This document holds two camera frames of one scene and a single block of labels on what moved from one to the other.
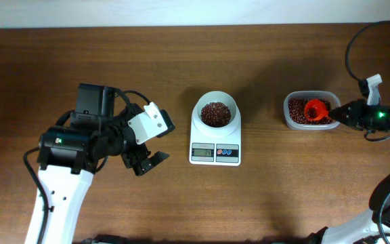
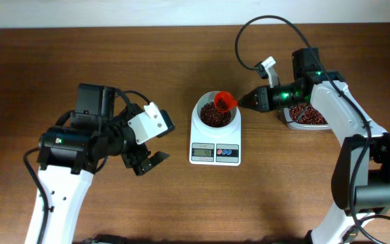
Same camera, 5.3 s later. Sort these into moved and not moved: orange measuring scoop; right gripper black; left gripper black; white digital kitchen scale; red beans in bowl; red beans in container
Moved: right gripper black; orange measuring scoop
Not moved: red beans in container; white digital kitchen scale; red beans in bowl; left gripper black
